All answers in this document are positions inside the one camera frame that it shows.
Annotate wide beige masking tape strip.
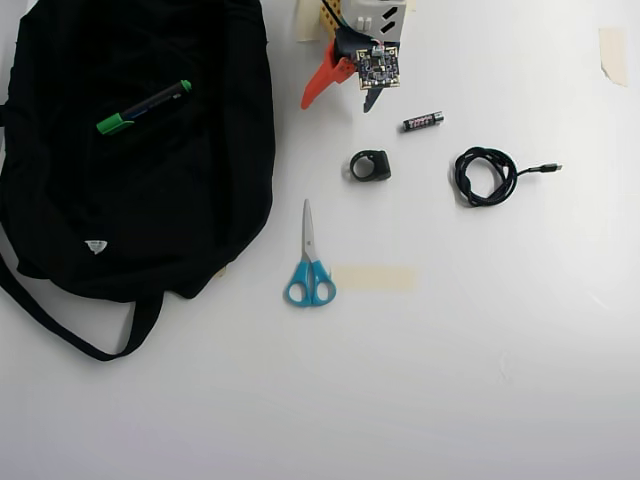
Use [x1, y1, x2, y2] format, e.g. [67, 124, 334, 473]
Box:
[332, 265, 418, 294]

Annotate black coiled USB cable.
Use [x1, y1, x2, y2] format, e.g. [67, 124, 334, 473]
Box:
[452, 145, 563, 209]

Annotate camera circuit board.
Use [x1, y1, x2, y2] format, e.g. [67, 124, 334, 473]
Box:
[354, 43, 403, 92]

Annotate green black marker pen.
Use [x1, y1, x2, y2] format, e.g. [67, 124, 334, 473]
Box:
[95, 78, 194, 137]

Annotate blue handled scissors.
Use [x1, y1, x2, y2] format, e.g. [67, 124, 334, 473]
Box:
[284, 198, 337, 308]

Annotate black AAA battery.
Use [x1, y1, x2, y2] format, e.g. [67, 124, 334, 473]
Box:
[400, 111, 445, 134]

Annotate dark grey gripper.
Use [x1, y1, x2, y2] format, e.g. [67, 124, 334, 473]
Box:
[299, 26, 386, 114]

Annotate black camera cable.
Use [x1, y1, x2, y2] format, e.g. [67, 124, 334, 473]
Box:
[319, 0, 351, 31]

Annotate black plastic ring clamp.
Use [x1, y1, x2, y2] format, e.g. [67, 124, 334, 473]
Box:
[348, 149, 392, 184]

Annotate torn beige masking tape strip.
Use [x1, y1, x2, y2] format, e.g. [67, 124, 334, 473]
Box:
[598, 27, 629, 89]

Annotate yellow perforated base block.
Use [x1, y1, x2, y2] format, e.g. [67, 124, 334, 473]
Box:
[318, 0, 349, 45]

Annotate black fabric bag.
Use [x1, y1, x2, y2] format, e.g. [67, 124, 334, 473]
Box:
[0, 0, 277, 363]

